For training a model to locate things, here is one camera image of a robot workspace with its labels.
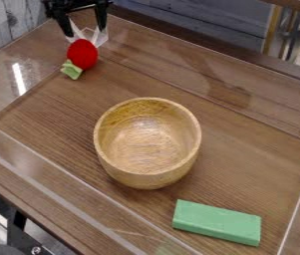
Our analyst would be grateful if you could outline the wooden bowl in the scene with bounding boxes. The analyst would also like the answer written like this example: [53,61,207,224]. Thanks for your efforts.
[95,98,203,190]

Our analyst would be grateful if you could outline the wooden chair in background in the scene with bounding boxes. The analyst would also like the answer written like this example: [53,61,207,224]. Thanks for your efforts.
[260,0,300,63]

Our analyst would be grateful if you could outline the green rectangular block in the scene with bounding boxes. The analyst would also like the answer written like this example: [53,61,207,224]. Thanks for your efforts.
[172,199,262,247]

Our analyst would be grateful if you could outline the red plush fruit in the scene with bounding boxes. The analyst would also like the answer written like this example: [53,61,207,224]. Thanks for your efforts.
[61,39,100,80]

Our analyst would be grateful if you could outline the clear acrylic corner bracket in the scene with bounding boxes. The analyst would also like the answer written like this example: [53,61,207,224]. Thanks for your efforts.
[67,19,109,48]

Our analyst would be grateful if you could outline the black table leg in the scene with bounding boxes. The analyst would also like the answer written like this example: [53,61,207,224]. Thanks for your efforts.
[8,210,54,255]

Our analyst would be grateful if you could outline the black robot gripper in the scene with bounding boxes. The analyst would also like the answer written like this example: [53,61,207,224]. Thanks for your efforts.
[41,0,113,38]

